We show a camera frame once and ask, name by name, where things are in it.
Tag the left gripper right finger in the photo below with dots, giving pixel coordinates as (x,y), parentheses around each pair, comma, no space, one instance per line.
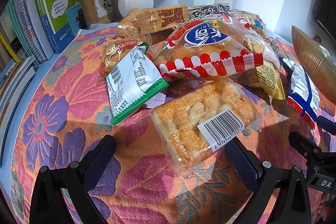
(262,178)

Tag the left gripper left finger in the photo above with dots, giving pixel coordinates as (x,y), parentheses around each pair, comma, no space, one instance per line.
(48,204)

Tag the blue red white packet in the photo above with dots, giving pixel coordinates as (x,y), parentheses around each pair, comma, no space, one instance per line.
(302,93)

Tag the yellow chip packet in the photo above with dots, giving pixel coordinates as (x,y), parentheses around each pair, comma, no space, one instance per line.
(265,78)

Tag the lilac wafer bar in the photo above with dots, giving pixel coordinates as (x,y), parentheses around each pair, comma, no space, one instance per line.
(156,100)

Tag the orange checkered cake pack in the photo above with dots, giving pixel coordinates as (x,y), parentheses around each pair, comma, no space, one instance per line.
(194,126)

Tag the green white snack packet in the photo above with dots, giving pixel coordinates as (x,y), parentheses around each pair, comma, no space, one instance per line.
(131,83)

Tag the red label bread bag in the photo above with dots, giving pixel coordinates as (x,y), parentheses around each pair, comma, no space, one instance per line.
(118,48)

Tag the red striped bread bag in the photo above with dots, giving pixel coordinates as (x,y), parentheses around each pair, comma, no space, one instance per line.
(207,49)

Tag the yellow wafer cracker pack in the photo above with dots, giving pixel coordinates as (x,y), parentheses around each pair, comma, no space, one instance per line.
(148,21)

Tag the purple seaweed snack bag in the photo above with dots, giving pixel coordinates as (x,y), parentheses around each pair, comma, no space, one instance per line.
(205,10)

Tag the clear cookie bag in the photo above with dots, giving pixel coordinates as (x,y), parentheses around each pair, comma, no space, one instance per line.
(256,44)

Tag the cartoon biscuit stick pack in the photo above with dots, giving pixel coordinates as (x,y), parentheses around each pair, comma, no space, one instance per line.
(253,20)

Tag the floral woven table mat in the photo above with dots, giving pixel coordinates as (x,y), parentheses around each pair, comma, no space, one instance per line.
(69,114)

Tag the amber ribbed glass plate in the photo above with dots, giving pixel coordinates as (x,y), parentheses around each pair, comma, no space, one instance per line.
(318,65)

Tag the flat stacked books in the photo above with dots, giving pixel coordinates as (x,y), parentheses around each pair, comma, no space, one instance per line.
(12,89)

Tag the small blue card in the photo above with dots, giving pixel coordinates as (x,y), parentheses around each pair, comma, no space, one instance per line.
(76,18)

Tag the upright book row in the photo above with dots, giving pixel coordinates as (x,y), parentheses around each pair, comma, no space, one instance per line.
(27,22)

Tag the wooden pen holder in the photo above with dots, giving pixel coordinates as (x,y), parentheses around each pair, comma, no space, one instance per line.
(98,11)

